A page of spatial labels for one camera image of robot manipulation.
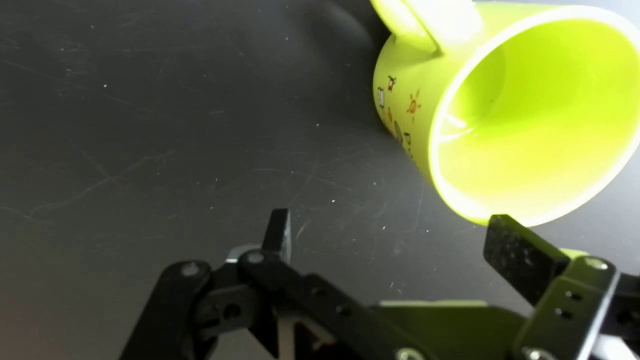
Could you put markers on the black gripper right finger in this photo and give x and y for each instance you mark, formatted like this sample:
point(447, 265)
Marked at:
point(520, 256)

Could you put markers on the lime green mug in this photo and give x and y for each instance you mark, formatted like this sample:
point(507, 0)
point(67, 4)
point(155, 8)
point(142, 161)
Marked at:
point(533, 113)

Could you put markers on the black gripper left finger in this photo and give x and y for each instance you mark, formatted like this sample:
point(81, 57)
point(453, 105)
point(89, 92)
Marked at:
point(278, 233)

